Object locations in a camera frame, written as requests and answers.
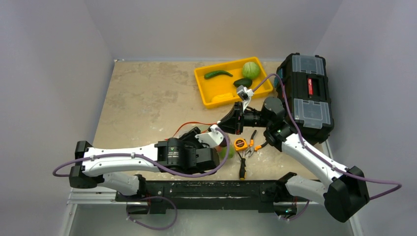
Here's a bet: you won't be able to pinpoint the green lime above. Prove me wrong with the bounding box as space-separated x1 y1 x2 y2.
217 144 236 160

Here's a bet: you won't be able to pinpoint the clear orange zip bag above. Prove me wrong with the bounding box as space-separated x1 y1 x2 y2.
172 121 216 138

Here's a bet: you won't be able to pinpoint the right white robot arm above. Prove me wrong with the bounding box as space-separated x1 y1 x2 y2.
217 97 370 222

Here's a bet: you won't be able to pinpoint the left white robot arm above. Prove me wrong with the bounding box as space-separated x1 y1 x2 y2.
68 125 227 201

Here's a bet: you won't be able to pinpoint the yellow tape measure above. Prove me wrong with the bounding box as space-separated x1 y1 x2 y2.
234 138 248 151

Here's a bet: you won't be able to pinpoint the dark green avocado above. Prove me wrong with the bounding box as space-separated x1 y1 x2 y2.
233 78 253 89

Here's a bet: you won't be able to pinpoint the yellow plastic tray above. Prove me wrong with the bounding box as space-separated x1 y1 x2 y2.
194 57 267 109

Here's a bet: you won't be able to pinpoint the black yellow screwdriver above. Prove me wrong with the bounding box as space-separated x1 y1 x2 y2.
238 151 246 180

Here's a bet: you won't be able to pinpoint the green cabbage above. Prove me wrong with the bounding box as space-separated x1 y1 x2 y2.
241 61 261 80

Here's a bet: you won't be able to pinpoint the black toolbox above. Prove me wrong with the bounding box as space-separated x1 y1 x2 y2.
273 53 334 145

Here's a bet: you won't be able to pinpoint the dark green chili pepper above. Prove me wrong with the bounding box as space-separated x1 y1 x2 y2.
204 70 233 80

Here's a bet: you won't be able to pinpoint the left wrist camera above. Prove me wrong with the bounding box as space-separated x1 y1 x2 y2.
195 124 226 148

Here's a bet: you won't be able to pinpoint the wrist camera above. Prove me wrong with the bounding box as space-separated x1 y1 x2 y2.
195 124 226 148
237 85 254 111

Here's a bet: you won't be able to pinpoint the orange handled pliers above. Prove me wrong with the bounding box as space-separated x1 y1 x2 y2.
245 130 268 158

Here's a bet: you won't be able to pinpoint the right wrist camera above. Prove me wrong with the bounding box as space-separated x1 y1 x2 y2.
237 85 254 111

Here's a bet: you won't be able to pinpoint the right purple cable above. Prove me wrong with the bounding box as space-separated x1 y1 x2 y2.
251 73 403 201

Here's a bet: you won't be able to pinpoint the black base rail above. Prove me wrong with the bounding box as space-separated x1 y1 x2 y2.
115 173 300 217

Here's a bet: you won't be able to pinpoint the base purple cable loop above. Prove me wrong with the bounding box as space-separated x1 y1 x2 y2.
125 196 179 231

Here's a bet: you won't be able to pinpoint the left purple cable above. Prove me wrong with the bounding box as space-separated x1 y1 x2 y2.
53 126 231 178

